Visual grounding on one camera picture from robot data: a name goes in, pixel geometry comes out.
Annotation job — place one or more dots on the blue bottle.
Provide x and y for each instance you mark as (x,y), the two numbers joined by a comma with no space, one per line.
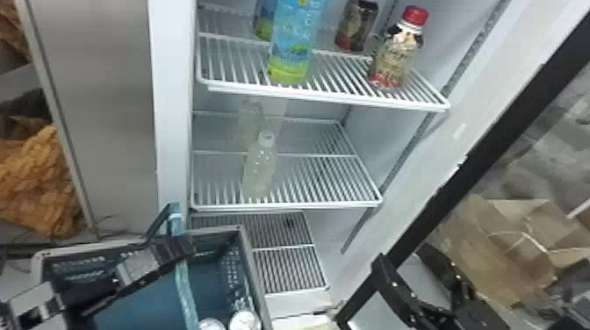
(292,41)

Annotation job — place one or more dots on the cardboard box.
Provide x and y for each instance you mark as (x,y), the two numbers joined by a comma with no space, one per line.
(511,249)

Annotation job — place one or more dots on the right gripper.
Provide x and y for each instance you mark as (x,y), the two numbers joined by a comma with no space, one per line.
(461,319)

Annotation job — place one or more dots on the red capped beige bottle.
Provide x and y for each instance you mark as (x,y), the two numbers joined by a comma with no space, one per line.
(397,55)

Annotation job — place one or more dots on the clear bottle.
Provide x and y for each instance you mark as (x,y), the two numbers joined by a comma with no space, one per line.
(249,122)
(259,166)

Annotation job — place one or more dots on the fridge door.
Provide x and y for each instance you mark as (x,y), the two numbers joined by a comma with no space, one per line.
(507,129)

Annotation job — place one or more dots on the green bottle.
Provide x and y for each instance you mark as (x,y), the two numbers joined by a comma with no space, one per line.
(263,20)

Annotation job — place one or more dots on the white fridge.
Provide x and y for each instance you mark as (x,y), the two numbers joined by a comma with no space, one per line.
(115,115)

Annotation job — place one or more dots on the silver can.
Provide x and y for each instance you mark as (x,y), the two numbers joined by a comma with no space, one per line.
(212,324)
(244,320)

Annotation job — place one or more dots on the blue basket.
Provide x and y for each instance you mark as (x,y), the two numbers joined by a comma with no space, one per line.
(152,308)

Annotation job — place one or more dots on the brown bottle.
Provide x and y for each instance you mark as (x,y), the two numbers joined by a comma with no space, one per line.
(356,25)

